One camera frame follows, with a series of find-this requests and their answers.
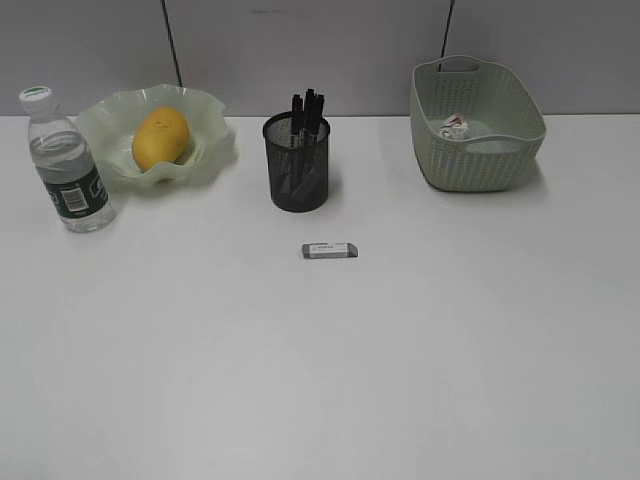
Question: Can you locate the grey eraser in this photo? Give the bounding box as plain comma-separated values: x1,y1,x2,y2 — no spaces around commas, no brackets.
292,169,321,202
301,242,359,260
278,171,296,197

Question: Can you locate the black marker pen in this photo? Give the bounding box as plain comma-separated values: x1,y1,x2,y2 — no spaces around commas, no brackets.
307,94,325,145
302,89,316,146
290,94,305,149

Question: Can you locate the waste paper ball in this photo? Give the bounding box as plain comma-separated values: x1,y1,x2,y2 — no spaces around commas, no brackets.
439,114,470,141

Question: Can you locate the yellow mango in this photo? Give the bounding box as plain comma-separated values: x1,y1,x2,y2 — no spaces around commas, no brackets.
132,107,191,172

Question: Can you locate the clear water bottle green label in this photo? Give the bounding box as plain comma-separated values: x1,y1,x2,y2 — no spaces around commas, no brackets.
19,86,115,233

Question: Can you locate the black mesh pen holder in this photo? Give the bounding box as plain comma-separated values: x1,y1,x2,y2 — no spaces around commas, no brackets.
262,112,331,213

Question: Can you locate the pale green woven basket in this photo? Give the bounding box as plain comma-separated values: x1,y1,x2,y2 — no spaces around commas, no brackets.
410,55,546,193

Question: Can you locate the pale green wavy plate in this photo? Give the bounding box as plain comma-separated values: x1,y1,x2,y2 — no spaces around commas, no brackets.
75,84,236,189

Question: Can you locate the black cable on right wall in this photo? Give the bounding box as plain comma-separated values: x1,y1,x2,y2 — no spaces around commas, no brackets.
438,0,457,72

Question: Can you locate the black cable on wall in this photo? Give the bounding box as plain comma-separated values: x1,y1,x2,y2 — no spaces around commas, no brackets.
438,0,457,72
162,0,184,87

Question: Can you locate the black cable on left wall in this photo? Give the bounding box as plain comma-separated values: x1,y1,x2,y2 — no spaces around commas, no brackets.
162,0,184,87

